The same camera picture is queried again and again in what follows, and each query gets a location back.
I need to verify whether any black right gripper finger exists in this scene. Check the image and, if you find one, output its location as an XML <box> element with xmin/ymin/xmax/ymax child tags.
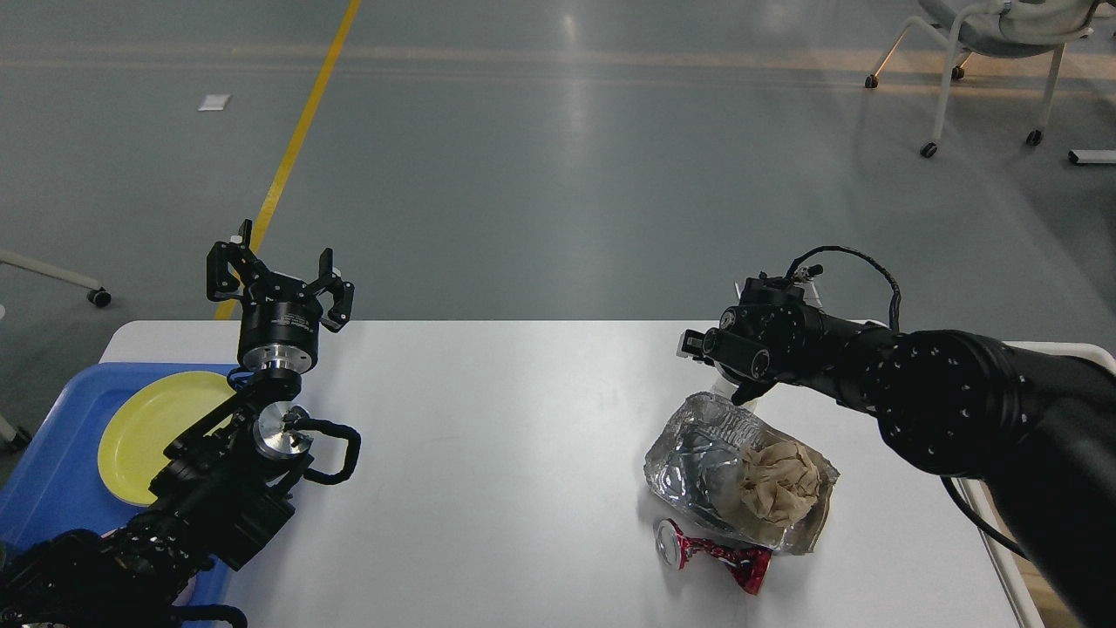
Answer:
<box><xmin>677</xmin><ymin>330</ymin><xmax>706</xmax><ymax>361</ymax></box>

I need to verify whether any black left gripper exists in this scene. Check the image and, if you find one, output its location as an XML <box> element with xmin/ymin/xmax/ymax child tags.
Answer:
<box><xmin>206</xmin><ymin>219</ymin><xmax>355</xmax><ymax>373</ymax></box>

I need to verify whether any silver foil wrapper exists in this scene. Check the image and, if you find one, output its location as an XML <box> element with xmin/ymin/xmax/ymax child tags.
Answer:
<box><xmin>644</xmin><ymin>392</ymin><xmax>840</xmax><ymax>555</ymax></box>

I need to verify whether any brown paper ball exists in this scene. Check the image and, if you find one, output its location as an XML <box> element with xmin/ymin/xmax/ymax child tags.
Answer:
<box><xmin>737</xmin><ymin>439</ymin><xmax>820</xmax><ymax>528</ymax></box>

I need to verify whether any yellow plastic plate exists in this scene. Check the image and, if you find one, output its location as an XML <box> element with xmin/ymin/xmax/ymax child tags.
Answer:
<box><xmin>96</xmin><ymin>371</ymin><xmax>234</xmax><ymax>508</ymax></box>

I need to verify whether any crushed red can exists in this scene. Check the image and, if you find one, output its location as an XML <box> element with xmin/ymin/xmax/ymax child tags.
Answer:
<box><xmin>654</xmin><ymin>518</ymin><xmax>772</xmax><ymax>596</ymax></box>

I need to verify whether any small clear plastic cup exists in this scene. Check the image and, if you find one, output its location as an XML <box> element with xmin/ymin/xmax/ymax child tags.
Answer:
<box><xmin>709</xmin><ymin>375</ymin><xmax>759</xmax><ymax>413</ymax></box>

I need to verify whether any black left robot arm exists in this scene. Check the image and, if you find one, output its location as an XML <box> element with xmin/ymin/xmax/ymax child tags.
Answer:
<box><xmin>3</xmin><ymin>220</ymin><xmax>362</xmax><ymax>627</ymax></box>

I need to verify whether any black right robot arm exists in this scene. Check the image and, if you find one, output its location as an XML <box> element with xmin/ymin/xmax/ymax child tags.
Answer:
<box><xmin>679</xmin><ymin>248</ymin><xmax>1115</xmax><ymax>627</ymax></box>

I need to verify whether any white caster leg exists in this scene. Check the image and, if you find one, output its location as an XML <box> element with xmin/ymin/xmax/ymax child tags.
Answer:
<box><xmin>1</xmin><ymin>249</ymin><xmax>112</xmax><ymax>309</ymax></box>

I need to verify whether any blue plastic tray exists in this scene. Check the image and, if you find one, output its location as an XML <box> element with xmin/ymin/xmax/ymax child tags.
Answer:
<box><xmin>3</xmin><ymin>363</ymin><xmax>248</xmax><ymax>627</ymax></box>

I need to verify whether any beige plastic bin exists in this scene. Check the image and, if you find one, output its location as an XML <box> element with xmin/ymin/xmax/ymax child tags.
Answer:
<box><xmin>954</xmin><ymin>341</ymin><xmax>1115</xmax><ymax>627</ymax></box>

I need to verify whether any white office chair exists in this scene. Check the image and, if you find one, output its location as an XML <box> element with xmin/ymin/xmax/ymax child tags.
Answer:
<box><xmin>864</xmin><ymin>1</ymin><xmax>1101</xmax><ymax>160</ymax></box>

